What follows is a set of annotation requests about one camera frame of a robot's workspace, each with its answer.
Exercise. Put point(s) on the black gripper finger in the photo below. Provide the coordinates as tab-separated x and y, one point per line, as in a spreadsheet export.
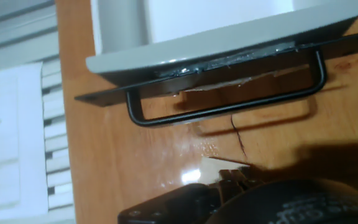
172	205

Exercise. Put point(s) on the small wooden cube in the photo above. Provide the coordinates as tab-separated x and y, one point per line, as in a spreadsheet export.
211	165

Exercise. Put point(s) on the glossy wooden board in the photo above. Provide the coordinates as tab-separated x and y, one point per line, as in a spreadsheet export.
120	155

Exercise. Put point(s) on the white paper sheet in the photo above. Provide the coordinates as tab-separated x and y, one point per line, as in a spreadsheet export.
11	140

